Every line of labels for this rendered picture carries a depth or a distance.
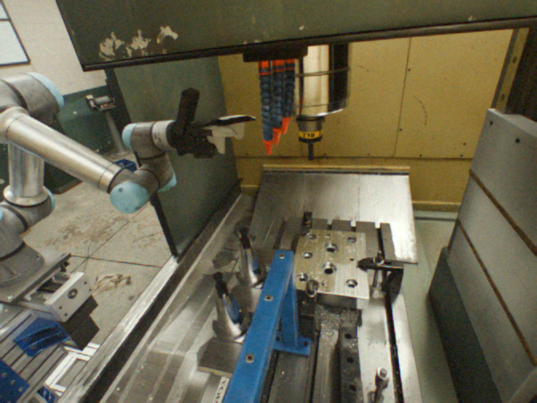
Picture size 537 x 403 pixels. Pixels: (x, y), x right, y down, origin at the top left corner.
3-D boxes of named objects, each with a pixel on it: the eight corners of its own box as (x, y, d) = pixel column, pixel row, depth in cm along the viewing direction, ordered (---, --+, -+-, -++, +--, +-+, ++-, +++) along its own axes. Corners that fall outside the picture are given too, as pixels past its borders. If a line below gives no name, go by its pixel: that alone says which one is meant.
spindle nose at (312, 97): (346, 117, 47) (349, 37, 41) (260, 117, 52) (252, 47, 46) (352, 97, 60) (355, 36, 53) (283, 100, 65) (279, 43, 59)
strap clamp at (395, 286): (355, 288, 87) (359, 253, 79) (355, 281, 90) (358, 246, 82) (399, 293, 83) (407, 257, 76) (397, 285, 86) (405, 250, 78)
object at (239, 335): (242, 350, 42) (240, 341, 41) (208, 341, 44) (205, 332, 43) (256, 317, 47) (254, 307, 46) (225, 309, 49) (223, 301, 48)
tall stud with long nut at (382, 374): (370, 405, 59) (376, 376, 52) (369, 392, 61) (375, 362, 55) (383, 408, 58) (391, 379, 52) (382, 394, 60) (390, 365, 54)
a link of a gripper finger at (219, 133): (240, 154, 60) (217, 148, 66) (236, 128, 57) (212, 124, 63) (229, 159, 58) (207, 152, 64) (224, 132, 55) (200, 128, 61)
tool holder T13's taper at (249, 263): (257, 281, 51) (252, 254, 48) (236, 277, 52) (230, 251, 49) (264, 265, 55) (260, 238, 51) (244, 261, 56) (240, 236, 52)
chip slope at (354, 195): (234, 269, 139) (224, 229, 126) (267, 201, 194) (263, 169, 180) (425, 292, 115) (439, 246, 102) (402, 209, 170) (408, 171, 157)
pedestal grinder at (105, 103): (113, 160, 500) (88, 96, 442) (107, 156, 524) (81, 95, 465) (137, 151, 528) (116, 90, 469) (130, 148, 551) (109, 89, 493)
